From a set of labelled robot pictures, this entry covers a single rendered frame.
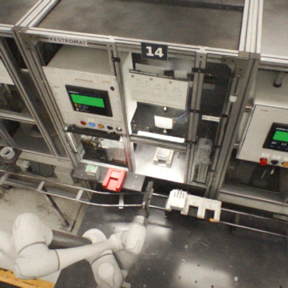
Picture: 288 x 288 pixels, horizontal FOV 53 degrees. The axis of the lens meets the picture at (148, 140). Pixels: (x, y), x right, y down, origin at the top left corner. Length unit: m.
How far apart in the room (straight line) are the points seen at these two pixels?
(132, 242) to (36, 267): 0.52
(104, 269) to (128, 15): 1.44
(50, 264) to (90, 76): 0.93
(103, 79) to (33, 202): 2.11
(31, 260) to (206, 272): 1.18
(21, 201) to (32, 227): 1.90
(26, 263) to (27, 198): 2.00
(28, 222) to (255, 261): 1.49
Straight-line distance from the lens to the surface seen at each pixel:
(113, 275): 1.92
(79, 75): 1.60
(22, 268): 1.49
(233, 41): 1.44
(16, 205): 3.45
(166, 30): 1.49
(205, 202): 2.14
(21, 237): 1.55
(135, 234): 1.72
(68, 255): 1.55
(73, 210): 3.19
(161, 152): 2.16
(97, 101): 1.65
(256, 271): 2.25
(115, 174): 2.18
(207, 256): 2.21
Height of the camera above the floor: 2.78
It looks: 52 degrees down
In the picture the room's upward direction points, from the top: 4 degrees counter-clockwise
